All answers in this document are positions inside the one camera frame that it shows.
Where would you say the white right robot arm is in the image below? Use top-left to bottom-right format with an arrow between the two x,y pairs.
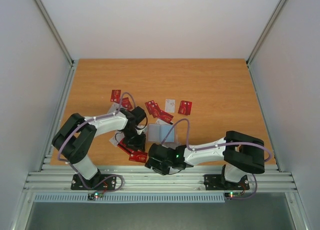
145,131 -> 266,188

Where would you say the white VIP card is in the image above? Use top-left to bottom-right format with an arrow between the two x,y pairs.
107,103 -> 119,114

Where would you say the red VIP card right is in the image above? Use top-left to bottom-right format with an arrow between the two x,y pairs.
145,100 -> 173,124

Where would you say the red VIP card pair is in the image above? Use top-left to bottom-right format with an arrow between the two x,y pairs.
129,151 -> 148,163

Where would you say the red VIP card far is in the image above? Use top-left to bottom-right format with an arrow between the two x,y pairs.
178,100 -> 192,116

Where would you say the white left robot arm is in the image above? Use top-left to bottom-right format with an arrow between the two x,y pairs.
52,107 -> 147,189

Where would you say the red VIP card left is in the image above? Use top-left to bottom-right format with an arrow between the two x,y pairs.
110,89 -> 121,103

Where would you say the white card under arm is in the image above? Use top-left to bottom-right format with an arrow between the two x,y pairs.
109,131 -> 124,147

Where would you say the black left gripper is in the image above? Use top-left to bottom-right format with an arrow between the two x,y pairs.
122,128 -> 147,153

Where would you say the white blossom card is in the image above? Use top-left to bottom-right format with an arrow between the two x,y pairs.
165,99 -> 176,113

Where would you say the pink leather card holder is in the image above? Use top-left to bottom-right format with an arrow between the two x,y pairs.
147,124 -> 178,143

